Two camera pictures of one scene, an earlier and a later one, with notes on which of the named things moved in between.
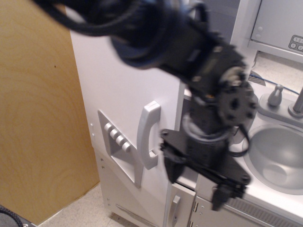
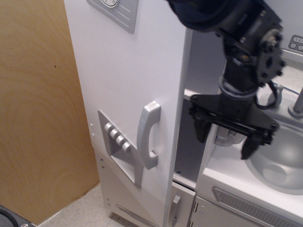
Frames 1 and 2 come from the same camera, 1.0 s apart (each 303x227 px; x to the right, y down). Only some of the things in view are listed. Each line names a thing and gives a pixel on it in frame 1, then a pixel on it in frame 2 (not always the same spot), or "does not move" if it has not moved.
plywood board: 48,155 does not move
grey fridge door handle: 151,116 does not move
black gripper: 209,157 to 240,113
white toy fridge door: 128,107 does not move
